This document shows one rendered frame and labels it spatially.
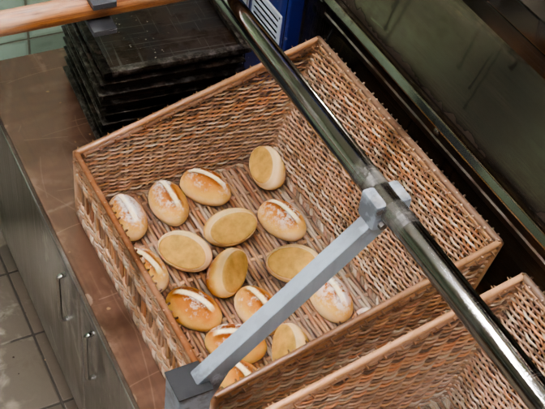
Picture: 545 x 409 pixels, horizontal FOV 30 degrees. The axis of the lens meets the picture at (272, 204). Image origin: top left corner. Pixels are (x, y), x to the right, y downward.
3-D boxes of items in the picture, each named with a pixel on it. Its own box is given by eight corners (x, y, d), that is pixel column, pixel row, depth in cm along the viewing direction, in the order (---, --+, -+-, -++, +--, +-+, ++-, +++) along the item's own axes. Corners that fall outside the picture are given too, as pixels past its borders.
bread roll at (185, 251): (202, 280, 171) (211, 277, 176) (214, 243, 170) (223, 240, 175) (149, 260, 173) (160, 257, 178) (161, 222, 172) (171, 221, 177)
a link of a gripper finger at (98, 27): (74, -1, 126) (74, 4, 126) (93, 32, 122) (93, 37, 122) (97, -5, 127) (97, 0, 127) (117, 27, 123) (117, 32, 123)
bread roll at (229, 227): (263, 238, 179) (251, 235, 184) (256, 203, 178) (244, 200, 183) (211, 254, 175) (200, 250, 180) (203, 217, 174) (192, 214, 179)
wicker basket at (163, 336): (302, 144, 202) (321, 29, 183) (468, 355, 169) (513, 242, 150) (69, 211, 183) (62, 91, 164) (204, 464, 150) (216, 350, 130)
